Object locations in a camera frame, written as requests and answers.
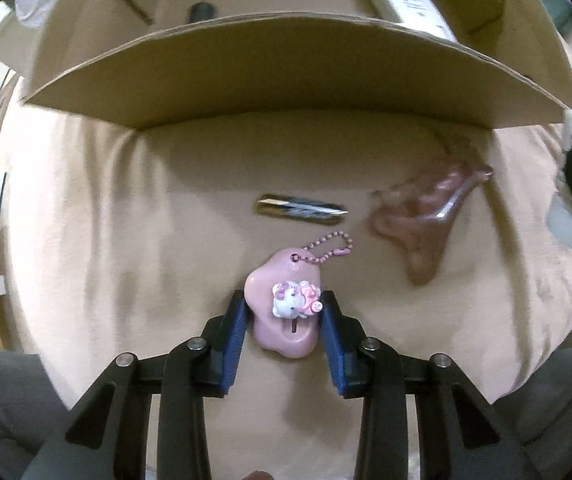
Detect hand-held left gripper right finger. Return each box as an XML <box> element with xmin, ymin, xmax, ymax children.
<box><xmin>320</xmin><ymin>289</ymin><xmax>541</xmax><ymax>480</ymax></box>

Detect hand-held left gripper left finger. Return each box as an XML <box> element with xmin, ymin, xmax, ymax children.
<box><xmin>26</xmin><ymin>289</ymin><xmax>250</xmax><ymax>480</ymax></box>

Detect pink cartoon keychain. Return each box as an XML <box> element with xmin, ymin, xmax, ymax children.
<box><xmin>243</xmin><ymin>231</ymin><xmax>355</xmax><ymax>361</ymax></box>

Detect white rectangular box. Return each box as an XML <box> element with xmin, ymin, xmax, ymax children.
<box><xmin>365</xmin><ymin>0</ymin><xmax>459</xmax><ymax>44</ymax></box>

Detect brown cardboard box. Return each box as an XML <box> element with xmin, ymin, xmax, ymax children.
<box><xmin>21</xmin><ymin>0</ymin><xmax>572</xmax><ymax>129</ymax></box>

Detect gold black battery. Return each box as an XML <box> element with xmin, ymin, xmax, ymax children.
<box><xmin>255</xmin><ymin>194</ymin><xmax>350</xmax><ymax>224</ymax></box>

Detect pink transparent high-heel shoe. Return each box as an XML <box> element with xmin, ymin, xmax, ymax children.
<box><xmin>368</xmin><ymin>159</ymin><xmax>494</xmax><ymax>287</ymax></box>

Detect person's grey pants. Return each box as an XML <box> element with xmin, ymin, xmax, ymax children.
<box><xmin>0</xmin><ymin>339</ymin><xmax>572</xmax><ymax>480</ymax></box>

